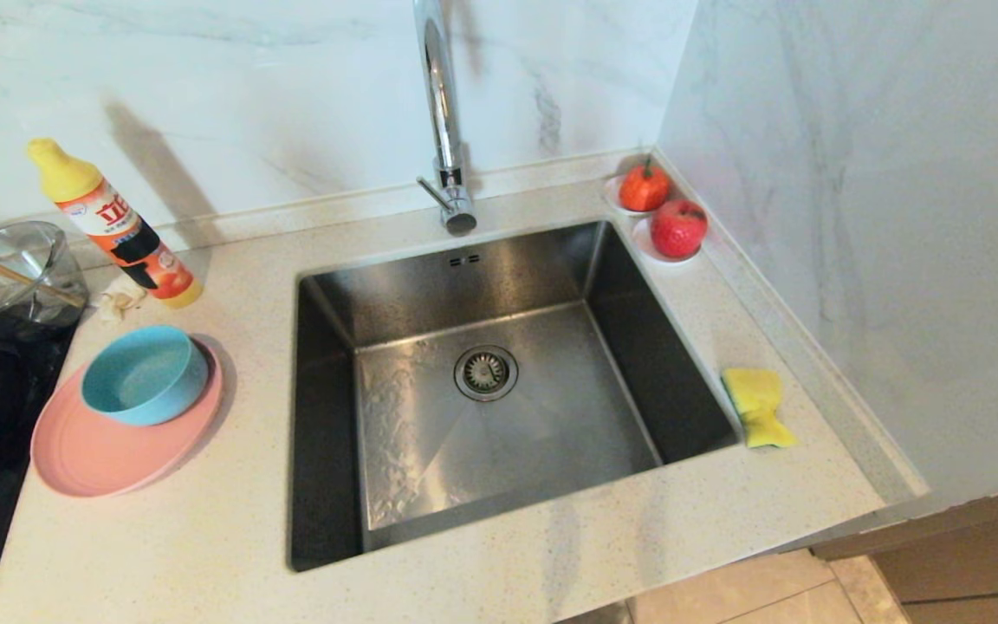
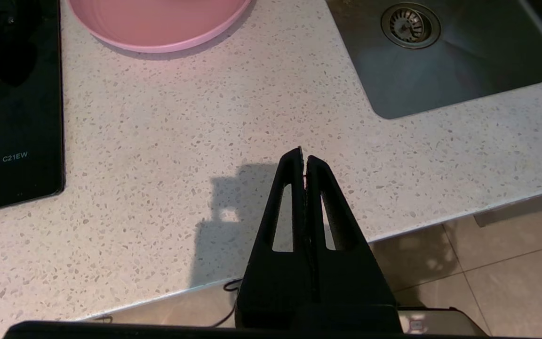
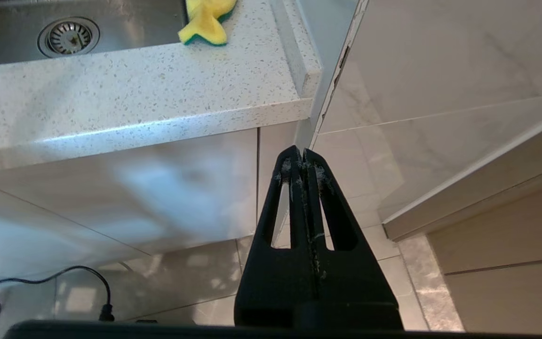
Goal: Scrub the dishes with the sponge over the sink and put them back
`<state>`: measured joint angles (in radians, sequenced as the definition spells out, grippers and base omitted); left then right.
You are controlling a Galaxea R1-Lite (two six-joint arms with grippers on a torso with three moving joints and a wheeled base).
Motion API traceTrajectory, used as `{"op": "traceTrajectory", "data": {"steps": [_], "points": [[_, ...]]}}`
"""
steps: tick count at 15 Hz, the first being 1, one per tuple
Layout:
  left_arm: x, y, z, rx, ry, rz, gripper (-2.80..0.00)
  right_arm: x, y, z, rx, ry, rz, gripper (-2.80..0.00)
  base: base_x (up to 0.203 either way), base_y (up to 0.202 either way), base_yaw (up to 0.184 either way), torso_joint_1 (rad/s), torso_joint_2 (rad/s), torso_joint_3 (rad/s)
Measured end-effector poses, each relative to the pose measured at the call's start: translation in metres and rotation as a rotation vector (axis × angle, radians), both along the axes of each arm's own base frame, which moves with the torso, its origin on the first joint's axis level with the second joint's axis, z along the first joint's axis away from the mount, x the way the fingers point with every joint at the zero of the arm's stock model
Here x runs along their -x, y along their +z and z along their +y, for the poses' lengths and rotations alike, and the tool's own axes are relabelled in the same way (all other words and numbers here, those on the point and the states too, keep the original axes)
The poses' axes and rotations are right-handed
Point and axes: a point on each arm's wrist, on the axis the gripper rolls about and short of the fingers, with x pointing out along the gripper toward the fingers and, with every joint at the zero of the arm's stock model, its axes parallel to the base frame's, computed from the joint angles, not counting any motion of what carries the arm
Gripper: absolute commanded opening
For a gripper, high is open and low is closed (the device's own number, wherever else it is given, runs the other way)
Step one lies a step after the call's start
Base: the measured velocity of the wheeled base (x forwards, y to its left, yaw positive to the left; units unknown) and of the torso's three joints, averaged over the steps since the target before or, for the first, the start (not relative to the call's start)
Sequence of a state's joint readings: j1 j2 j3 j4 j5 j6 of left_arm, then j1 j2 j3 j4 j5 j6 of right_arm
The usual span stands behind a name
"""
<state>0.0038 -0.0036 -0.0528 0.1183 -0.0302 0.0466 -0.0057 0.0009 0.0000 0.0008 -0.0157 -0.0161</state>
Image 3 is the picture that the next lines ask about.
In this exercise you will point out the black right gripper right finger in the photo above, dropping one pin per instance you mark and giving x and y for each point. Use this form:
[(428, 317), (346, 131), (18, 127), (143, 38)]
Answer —
[(355, 292)]

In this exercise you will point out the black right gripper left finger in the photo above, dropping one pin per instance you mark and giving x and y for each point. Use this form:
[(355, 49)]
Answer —
[(275, 282)]

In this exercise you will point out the yellow green sponge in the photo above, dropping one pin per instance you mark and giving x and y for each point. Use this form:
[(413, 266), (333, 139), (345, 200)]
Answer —
[(205, 26)]

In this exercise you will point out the stainless steel sink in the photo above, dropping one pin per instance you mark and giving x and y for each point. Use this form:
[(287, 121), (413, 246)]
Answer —
[(134, 28)]

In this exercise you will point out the metal sink drain strainer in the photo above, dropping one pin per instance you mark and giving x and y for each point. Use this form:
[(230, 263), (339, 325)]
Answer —
[(68, 37)]

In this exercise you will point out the narrow glossy cabinet door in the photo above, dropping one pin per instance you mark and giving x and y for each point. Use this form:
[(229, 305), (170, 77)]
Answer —
[(271, 146)]

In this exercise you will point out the light wooden cabinet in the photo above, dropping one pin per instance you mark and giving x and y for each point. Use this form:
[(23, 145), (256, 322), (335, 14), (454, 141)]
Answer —
[(511, 235)]

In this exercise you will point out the wide glossy cabinet door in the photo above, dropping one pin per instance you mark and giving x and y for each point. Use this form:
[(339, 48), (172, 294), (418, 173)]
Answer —
[(111, 197)]

